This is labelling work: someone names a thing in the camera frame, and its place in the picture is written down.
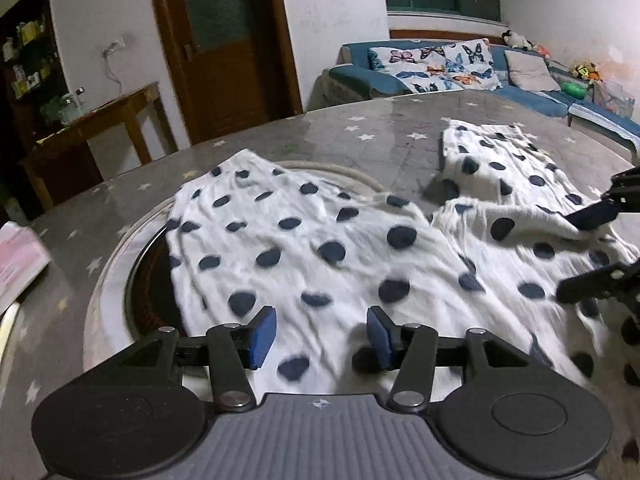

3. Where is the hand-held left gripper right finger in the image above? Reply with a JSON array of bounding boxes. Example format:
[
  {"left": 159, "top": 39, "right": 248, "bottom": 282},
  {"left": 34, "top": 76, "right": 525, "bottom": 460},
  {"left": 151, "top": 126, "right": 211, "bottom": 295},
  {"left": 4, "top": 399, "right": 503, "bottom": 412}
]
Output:
[{"left": 366, "top": 305, "right": 526, "bottom": 411}]

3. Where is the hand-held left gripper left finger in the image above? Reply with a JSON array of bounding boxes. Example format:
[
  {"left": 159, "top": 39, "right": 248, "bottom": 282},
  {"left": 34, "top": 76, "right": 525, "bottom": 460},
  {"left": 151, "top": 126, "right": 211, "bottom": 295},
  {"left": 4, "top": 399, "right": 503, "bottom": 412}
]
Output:
[{"left": 117, "top": 305, "right": 278, "bottom": 413}]

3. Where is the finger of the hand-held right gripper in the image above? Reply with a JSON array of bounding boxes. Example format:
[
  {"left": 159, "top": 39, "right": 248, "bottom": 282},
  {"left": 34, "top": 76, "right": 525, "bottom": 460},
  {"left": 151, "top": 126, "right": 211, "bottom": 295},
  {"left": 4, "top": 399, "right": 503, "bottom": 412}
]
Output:
[
  {"left": 565, "top": 167, "right": 640, "bottom": 233},
  {"left": 556, "top": 257, "right": 640, "bottom": 313}
]

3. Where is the white polka dot garment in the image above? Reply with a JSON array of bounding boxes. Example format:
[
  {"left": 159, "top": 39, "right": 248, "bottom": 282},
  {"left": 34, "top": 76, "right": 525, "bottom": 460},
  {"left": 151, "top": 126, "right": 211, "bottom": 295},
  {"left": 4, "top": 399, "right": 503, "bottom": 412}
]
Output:
[
  {"left": 439, "top": 119, "right": 603, "bottom": 211},
  {"left": 164, "top": 149, "right": 640, "bottom": 396}
]

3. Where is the clear plastic bag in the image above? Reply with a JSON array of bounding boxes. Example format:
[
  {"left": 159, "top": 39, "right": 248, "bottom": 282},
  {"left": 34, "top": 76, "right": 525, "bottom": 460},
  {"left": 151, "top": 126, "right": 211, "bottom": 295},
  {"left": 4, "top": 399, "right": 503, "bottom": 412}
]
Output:
[{"left": 590, "top": 77, "right": 633, "bottom": 116}]

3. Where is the blue sofa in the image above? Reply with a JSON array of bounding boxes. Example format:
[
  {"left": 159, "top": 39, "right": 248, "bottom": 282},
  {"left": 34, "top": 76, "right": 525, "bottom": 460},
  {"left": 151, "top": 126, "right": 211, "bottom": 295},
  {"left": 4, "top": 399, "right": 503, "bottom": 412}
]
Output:
[{"left": 320, "top": 40, "right": 640, "bottom": 151}]

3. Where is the round table inset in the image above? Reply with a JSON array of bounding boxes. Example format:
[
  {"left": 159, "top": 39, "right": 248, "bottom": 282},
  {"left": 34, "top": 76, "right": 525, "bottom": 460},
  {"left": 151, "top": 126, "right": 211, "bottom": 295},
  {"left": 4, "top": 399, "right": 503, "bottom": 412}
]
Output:
[{"left": 82, "top": 160, "right": 388, "bottom": 396}]

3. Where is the yellow toy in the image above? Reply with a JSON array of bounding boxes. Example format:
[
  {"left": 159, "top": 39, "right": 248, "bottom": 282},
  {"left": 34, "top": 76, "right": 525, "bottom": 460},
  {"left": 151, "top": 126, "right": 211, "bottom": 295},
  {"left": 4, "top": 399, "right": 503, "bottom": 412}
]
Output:
[{"left": 570, "top": 62, "right": 601, "bottom": 82}]

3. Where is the grey pillow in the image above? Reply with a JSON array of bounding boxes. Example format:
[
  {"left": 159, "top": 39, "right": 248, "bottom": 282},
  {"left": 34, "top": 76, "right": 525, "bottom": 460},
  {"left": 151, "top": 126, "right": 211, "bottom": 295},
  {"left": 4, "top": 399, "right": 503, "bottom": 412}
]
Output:
[{"left": 504, "top": 50, "right": 561, "bottom": 92}]

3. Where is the black white plush toy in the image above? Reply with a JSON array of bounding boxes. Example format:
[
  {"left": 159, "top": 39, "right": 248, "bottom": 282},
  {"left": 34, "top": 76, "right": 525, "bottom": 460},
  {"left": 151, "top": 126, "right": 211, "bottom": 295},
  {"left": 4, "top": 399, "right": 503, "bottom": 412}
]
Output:
[{"left": 501, "top": 30, "right": 538, "bottom": 52}]

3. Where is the butterfly print blanket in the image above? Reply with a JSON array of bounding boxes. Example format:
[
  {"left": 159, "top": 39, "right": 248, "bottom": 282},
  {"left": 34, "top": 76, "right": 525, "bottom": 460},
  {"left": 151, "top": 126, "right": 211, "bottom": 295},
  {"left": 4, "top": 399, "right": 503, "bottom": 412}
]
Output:
[{"left": 367, "top": 39, "right": 503, "bottom": 95}]

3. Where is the pink white booklet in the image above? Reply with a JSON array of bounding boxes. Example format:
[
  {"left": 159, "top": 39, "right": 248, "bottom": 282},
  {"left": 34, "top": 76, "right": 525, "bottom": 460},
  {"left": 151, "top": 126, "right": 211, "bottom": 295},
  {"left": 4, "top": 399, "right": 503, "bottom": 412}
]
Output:
[{"left": 0, "top": 220, "right": 53, "bottom": 311}]

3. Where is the wooden side table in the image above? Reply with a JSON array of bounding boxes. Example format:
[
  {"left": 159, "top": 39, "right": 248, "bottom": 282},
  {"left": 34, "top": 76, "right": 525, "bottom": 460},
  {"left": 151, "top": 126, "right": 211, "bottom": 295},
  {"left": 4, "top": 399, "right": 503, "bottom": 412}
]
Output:
[{"left": 17, "top": 82, "right": 178, "bottom": 211}]

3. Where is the brown wooden door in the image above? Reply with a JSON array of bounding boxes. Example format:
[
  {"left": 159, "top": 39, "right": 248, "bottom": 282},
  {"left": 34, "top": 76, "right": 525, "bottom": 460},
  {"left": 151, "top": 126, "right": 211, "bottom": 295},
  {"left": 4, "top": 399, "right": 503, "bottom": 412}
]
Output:
[{"left": 145, "top": 0, "right": 303, "bottom": 146}]

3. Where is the dark shelf cabinet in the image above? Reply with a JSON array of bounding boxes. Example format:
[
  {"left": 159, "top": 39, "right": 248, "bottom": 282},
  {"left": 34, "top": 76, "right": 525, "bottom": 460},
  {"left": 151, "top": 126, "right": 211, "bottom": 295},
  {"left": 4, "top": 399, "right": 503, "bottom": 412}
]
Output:
[{"left": 0, "top": 0, "right": 71, "bottom": 161}]

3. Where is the white power cable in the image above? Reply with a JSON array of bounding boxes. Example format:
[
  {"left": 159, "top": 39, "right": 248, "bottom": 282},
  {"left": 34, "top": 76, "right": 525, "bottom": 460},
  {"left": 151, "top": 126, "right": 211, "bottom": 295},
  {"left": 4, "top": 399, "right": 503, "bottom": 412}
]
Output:
[{"left": 102, "top": 52, "right": 126, "bottom": 96}]

